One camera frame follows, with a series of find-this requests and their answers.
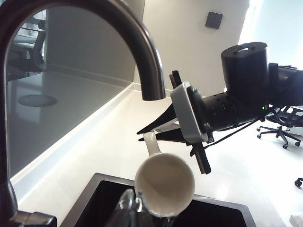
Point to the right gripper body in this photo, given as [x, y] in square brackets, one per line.
[187, 113]

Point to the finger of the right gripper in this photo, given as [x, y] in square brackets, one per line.
[170, 137]
[163, 118]

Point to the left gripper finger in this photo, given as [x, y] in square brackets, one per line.
[127, 212]

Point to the white Starbucks logo mug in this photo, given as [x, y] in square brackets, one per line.
[165, 179]

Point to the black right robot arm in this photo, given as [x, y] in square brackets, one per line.
[246, 78]

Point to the black rectangular sink basin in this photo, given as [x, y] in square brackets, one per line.
[106, 201]

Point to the dark metal gooseneck faucet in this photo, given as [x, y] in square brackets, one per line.
[142, 35]

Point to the black office chair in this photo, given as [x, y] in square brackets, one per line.
[281, 123]

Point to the black square wall panel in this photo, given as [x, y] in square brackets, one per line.
[214, 20]

